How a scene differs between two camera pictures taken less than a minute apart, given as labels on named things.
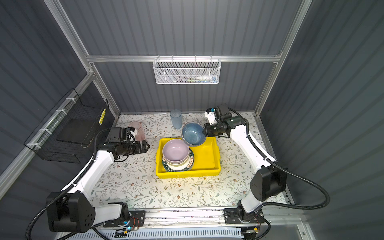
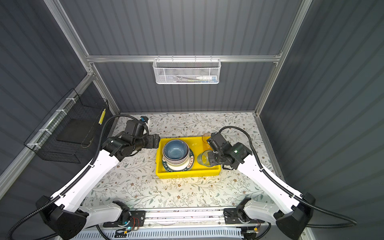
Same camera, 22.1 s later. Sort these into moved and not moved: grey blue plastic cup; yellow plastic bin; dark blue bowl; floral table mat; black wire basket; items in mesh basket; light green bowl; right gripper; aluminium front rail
Moved: right gripper; dark blue bowl; grey blue plastic cup
Not moved: items in mesh basket; aluminium front rail; light green bowl; black wire basket; yellow plastic bin; floral table mat
